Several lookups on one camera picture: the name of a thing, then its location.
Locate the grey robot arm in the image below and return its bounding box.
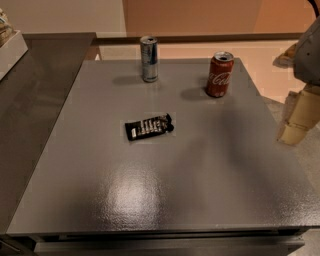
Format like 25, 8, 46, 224
277, 17, 320, 145

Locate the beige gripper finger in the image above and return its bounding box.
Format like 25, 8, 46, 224
277, 122, 308, 145

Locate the dark side counter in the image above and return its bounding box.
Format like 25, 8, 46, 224
0, 32, 96, 235

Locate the black cable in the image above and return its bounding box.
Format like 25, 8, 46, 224
307, 0, 320, 18

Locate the black rxbar chocolate wrapper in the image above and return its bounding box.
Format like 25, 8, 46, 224
125, 114, 174, 141

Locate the red coca-cola can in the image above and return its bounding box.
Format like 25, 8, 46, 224
206, 51, 234, 98

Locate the white box on counter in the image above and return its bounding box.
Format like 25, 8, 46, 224
0, 30, 28, 80

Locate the silver blue energy drink can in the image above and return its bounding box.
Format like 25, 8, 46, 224
140, 36, 158, 82

